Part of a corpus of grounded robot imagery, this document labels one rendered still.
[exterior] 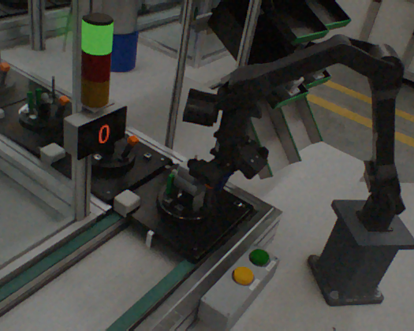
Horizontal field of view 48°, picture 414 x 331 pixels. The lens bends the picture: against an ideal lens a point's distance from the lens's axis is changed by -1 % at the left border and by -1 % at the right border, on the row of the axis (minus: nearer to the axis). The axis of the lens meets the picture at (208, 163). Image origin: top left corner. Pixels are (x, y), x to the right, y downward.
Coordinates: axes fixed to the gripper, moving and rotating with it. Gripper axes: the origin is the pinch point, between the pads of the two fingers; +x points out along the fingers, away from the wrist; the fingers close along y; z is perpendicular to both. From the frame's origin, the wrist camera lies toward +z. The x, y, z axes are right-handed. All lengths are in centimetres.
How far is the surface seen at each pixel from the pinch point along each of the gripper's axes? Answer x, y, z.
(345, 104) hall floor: 108, 307, -49
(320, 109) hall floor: 108, 278, -61
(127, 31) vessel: 6, 58, -81
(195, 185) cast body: 4.0, -1.9, -4.9
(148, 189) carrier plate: 12.5, -2.1, -17.2
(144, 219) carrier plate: 12.5, -10.7, -10.9
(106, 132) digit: -10.9, -18.5, -16.5
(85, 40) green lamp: -28.5, -21.6, -19.3
